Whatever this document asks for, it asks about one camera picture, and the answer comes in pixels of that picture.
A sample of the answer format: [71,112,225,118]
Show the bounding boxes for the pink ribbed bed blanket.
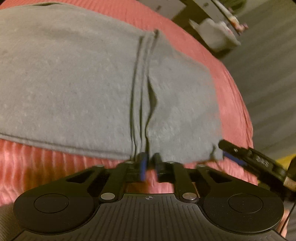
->
[1,1,253,205]

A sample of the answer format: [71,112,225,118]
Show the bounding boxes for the grey curtain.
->
[222,1,295,159]

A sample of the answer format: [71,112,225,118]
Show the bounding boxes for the grey drawer cabinet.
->
[139,0,186,19]

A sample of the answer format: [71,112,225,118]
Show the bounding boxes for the grey sweatpants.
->
[1,3,222,163]

